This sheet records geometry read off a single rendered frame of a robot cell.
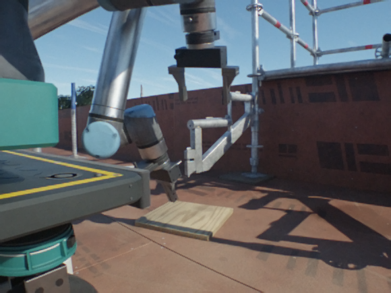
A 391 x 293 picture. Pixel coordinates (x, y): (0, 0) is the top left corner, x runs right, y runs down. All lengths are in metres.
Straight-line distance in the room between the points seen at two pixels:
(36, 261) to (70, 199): 0.10
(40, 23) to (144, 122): 0.42
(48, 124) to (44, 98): 0.02
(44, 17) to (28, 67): 0.60
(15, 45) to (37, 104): 0.06
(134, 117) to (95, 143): 0.18
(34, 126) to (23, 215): 0.08
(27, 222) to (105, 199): 0.08
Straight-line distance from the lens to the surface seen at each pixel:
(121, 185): 0.28
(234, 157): 2.05
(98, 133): 0.62
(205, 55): 0.66
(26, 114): 0.25
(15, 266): 0.33
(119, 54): 0.65
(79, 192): 0.25
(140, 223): 0.98
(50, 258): 0.33
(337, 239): 0.97
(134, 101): 3.06
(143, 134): 0.77
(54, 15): 0.86
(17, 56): 0.26
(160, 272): 0.71
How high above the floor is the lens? 0.38
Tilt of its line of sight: 5 degrees down
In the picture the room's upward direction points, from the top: straight up
